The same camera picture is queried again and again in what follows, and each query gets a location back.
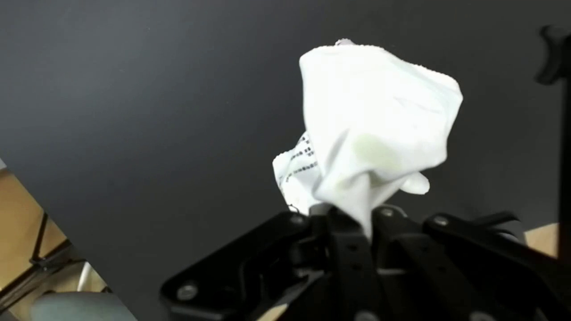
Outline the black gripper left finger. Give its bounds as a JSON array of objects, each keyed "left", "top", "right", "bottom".
[{"left": 161, "top": 209, "right": 363, "bottom": 321}]

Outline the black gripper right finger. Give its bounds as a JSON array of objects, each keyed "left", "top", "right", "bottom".
[{"left": 373, "top": 206, "right": 571, "bottom": 321}]

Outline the white cloth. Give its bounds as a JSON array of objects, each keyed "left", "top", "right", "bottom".
[{"left": 272, "top": 40, "right": 462, "bottom": 236}]

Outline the black frame stand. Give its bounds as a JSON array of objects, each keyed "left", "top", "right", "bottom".
[{"left": 534, "top": 24, "right": 571, "bottom": 265}]

